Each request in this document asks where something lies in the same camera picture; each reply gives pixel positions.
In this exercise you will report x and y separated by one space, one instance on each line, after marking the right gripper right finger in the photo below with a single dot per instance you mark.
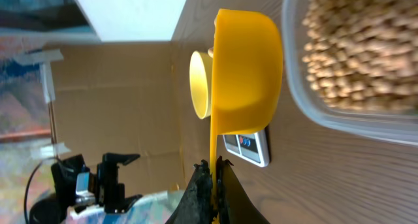
233 204

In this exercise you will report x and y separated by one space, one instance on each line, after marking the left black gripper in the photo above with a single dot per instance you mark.
65 174

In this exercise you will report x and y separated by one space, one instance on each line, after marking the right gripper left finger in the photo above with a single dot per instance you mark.
195 205

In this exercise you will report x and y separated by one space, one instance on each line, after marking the yellow measuring scoop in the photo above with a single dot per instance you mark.
247 72

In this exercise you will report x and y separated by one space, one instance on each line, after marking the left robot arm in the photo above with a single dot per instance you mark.
48 210

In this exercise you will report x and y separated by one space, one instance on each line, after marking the white digital kitchen scale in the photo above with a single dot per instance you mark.
252 148

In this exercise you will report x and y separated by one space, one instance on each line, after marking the pale yellow bowl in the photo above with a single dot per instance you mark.
200 81

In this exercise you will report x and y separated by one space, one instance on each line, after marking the cardboard panel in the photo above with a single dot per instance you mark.
131 98

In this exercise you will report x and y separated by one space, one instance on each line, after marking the clear plastic container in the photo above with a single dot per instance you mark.
386 126

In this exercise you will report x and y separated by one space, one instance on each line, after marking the soybeans pile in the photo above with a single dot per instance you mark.
362 54

